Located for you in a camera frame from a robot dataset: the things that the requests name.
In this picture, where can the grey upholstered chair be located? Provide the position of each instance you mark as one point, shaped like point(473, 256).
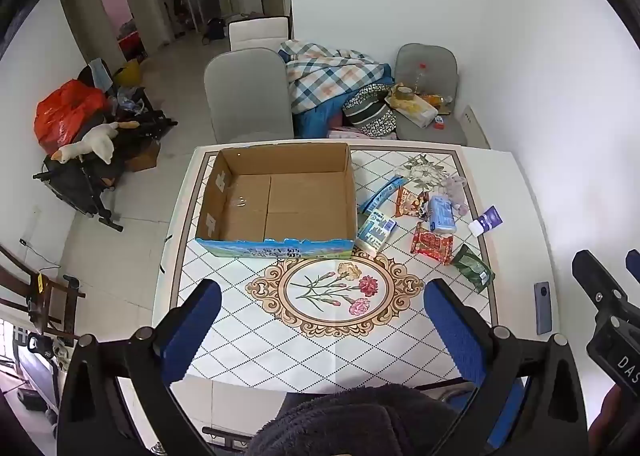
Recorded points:
point(247, 96)

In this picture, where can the dark wooden chair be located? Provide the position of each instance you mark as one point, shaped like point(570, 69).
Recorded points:
point(45, 296)

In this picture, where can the light blue tissue pack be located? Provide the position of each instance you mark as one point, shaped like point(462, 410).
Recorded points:
point(442, 216)

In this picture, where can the orange snack packet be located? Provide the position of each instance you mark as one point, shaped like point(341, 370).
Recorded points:
point(407, 203)

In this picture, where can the orange snack bag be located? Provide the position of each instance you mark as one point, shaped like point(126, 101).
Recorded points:
point(434, 99)

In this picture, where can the white plush duck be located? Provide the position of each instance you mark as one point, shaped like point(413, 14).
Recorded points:
point(97, 141)

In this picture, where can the red snack packet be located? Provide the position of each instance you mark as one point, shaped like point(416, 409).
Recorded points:
point(432, 247)

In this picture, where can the pink floral cloth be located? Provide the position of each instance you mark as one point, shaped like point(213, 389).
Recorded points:
point(350, 132)

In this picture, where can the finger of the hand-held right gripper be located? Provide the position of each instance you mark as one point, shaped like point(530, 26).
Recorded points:
point(634, 263)
point(595, 286)

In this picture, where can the blue smartphone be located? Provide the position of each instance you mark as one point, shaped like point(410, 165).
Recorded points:
point(542, 308)

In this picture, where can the blue blanket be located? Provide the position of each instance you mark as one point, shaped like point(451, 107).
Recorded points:
point(320, 121)

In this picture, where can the small red and blue pack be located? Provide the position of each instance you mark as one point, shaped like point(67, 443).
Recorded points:
point(439, 122)

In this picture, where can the small brown cardboard box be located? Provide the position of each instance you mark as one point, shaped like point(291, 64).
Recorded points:
point(145, 161)

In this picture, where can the flat beige panel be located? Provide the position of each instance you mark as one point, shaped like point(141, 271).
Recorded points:
point(475, 128)

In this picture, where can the clear bottle with red cap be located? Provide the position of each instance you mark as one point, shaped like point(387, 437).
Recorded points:
point(421, 78)

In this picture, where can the purple plush toy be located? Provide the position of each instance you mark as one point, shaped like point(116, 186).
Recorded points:
point(457, 186)

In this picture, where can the brown tape roll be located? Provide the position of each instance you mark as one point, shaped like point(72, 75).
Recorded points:
point(402, 93)

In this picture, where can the black folding stroller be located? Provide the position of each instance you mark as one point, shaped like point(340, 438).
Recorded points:
point(75, 186)

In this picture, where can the green snack packet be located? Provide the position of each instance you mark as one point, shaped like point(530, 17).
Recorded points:
point(472, 266)

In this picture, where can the person's dark fleece clothing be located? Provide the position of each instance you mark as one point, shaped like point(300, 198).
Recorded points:
point(360, 421)

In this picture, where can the black bag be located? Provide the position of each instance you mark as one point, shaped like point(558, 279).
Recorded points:
point(215, 28)

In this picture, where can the grey cushioned chair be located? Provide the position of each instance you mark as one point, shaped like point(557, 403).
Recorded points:
point(435, 61)

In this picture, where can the long blue snack packet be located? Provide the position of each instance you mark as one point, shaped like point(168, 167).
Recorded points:
point(382, 193)

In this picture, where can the white chair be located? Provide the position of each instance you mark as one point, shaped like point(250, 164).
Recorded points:
point(257, 33)

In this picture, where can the plaid blanket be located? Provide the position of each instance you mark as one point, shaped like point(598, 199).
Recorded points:
point(330, 76)

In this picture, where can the yellow bag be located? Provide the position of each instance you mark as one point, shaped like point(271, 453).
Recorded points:
point(127, 73)

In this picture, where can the blue and white packet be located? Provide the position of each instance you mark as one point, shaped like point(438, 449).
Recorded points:
point(377, 233)

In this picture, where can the striped patterned hat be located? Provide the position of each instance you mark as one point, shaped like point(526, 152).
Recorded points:
point(367, 111)

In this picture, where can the red plastic bag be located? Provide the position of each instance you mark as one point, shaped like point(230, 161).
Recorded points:
point(65, 111)

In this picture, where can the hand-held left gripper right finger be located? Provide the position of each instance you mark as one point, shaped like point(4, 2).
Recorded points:
point(452, 331)

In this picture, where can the yellow and white packet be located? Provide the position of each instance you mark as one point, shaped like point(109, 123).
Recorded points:
point(417, 111)

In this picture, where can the purple and white packet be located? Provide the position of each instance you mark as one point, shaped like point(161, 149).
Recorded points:
point(487, 220)

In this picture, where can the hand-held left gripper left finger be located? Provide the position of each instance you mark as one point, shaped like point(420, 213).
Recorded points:
point(192, 336)

